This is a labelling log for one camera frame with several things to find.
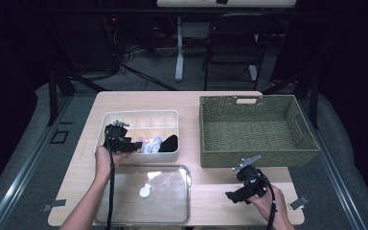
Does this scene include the grey tape strip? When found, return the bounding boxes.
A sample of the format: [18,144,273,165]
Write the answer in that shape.
[287,195,310,211]
[42,198,67,213]

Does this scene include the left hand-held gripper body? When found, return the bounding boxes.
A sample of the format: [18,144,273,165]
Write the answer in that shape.
[104,119,132,153]

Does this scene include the green woven basket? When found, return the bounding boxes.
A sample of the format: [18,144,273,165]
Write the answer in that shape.
[198,94,320,169]

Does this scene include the white desk leg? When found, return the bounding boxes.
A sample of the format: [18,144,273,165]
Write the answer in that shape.
[174,16,185,82]

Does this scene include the light blue sock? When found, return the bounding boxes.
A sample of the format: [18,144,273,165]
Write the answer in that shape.
[140,136,163,153]

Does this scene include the person's right hand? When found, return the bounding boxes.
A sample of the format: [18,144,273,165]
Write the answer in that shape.
[247,186,288,221]

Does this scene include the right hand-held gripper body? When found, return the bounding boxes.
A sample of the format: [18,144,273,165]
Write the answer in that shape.
[232,155,271,197]

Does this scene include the white divided organizer box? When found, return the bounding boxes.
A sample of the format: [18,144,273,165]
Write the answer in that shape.
[94,109,180,166]

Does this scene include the black sock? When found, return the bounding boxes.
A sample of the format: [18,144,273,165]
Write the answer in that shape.
[157,134,179,153]

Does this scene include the right hand-held gripper cable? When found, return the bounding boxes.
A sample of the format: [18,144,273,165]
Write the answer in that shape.
[262,178,277,230]

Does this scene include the person's left hand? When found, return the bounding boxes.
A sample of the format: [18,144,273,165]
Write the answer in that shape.
[94,145,132,181]

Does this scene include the metal tray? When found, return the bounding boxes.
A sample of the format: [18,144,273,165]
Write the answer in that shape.
[93,163,193,225]

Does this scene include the black floor cables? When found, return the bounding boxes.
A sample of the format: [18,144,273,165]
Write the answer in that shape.
[121,44,178,91]

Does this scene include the black metal stand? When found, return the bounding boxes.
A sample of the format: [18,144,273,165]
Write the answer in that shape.
[262,68,320,130]
[47,68,109,127]

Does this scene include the hand-held gripper cable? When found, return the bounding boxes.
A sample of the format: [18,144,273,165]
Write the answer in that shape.
[262,178,277,230]
[106,137,116,230]

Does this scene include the black folding chair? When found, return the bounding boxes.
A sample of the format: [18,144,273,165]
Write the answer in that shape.
[202,12,277,91]

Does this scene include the left hand-held gripper cable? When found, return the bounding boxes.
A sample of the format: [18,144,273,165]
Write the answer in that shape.
[106,137,116,230]

